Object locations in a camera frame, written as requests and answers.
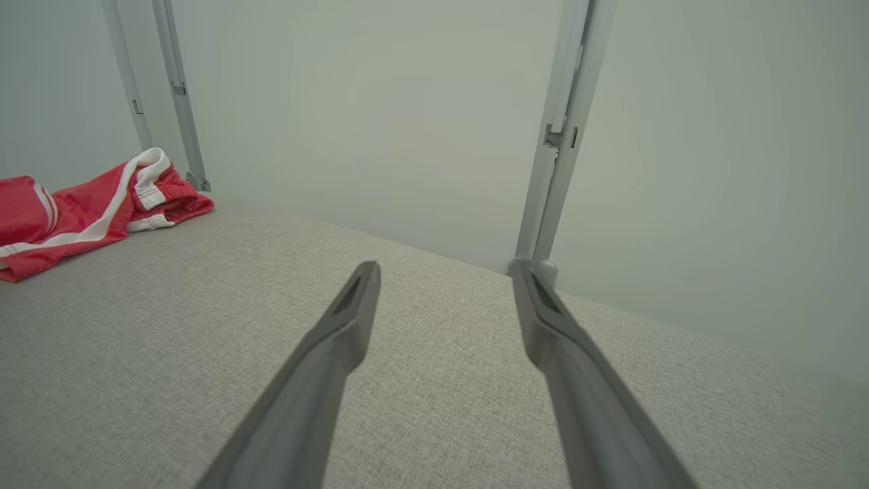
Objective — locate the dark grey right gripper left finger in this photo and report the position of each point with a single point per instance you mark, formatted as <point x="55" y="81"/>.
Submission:
<point x="305" y="407"/>

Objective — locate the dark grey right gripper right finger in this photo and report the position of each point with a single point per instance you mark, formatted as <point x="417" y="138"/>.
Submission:
<point x="597" y="421"/>

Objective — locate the red shorts with white stripes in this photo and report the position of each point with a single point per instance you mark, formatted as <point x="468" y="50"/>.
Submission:
<point x="75" y="210"/>

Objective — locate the grey fabric sofa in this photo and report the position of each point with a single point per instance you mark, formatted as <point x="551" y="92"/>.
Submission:
<point x="434" y="407"/>

